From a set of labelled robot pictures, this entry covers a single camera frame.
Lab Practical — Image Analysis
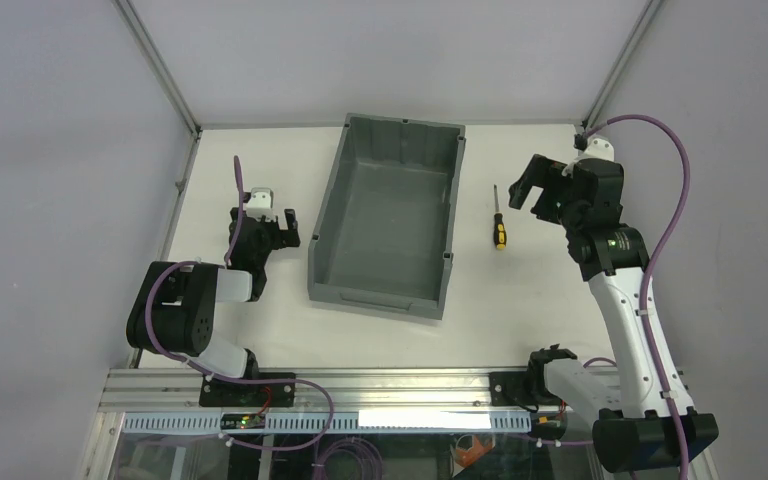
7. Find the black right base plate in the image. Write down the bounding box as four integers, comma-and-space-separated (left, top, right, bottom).
488, 370, 561, 412

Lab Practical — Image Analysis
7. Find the coiled purple cable below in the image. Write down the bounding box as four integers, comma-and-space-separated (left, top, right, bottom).
311, 437, 385, 480

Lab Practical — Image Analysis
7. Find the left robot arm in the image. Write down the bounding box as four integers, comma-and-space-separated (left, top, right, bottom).
125, 207, 300, 381

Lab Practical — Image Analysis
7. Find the black yellow screwdriver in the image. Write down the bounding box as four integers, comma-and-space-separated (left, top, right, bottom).
493, 185, 507, 250

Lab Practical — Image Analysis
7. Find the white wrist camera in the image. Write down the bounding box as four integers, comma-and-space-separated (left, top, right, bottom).
245, 187, 276, 223
573, 134, 615, 163

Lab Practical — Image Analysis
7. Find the white slotted cable duct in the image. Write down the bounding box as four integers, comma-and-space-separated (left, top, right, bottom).
122, 409, 532, 436

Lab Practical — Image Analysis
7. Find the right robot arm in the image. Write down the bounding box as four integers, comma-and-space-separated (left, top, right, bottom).
509, 154, 719, 477

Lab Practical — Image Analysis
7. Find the aluminium front rail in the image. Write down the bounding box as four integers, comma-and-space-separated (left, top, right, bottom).
99, 367, 523, 412

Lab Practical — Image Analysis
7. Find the orange object under table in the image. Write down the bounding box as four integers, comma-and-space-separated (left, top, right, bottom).
452, 434, 495, 469

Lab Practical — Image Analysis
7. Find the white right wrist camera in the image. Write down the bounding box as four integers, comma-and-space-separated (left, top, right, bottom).
573, 134, 615, 163

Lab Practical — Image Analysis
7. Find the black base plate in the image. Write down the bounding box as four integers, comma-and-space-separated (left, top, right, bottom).
198, 371, 296, 408
488, 370, 561, 412

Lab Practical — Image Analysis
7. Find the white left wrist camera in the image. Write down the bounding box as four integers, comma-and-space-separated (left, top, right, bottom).
245, 187, 276, 223

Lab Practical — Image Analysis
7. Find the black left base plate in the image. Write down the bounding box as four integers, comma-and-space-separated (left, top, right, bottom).
198, 371, 296, 408

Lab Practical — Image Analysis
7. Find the grey plastic bin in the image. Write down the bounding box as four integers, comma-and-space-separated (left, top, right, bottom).
307, 113, 467, 320

